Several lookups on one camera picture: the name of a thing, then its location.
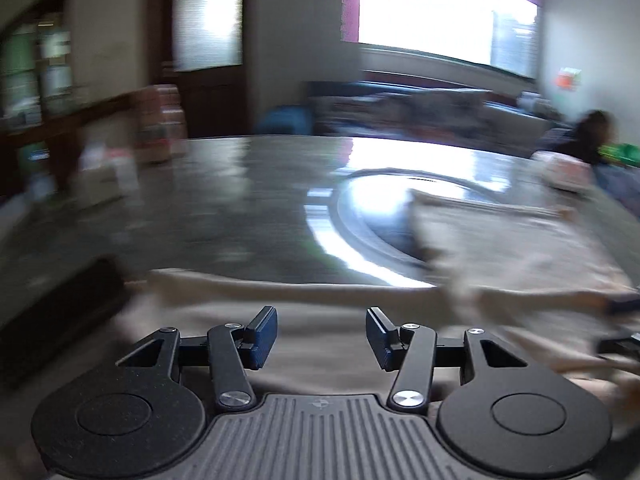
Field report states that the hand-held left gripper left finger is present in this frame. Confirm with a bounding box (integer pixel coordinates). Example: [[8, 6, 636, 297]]
[[116, 306, 278, 413]]

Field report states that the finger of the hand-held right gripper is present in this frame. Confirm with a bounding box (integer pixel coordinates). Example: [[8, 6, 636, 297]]
[[606, 296, 640, 317], [599, 332, 640, 361]]

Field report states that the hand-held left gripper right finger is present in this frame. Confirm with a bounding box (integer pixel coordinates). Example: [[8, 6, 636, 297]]
[[366, 307, 531, 413]]

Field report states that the cream fleece garment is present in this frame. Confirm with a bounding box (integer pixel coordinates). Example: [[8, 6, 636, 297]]
[[107, 187, 640, 461]]

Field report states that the black round induction cooktop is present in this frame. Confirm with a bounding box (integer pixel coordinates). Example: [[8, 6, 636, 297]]
[[339, 175, 501, 272]]

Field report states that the steel cooktop rim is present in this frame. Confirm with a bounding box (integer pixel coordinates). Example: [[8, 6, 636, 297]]
[[304, 169, 503, 289]]

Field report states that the white pink tissue pack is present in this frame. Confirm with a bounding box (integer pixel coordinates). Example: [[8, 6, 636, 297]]
[[532, 151, 593, 190]]

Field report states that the green plastic bowl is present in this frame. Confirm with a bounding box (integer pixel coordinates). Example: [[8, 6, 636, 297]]
[[599, 143, 640, 167]]

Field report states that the blurred white object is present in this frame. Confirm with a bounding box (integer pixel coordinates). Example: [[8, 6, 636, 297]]
[[77, 142, 140, 206]]

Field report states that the blue sofa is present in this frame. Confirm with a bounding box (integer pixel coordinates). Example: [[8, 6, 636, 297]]
[[257, 80, 640, 201]]

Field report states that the colourful pinwheel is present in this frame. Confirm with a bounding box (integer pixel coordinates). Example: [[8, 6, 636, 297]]
[[556, 66, 583, 92]]

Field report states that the pink cartoon bottle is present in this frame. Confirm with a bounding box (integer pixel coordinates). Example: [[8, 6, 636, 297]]
[[137, 85, 186, 163]]

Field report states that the square butterfly print cushion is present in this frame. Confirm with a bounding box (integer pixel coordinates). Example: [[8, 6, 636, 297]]
[[400, 89, 493, 133]]

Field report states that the brown wooden door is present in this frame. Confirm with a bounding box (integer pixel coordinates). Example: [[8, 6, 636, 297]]
[[160, 0, 248, 138]]

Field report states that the window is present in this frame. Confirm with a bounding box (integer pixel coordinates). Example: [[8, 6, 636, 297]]
[[342, 0, 545, 80]]

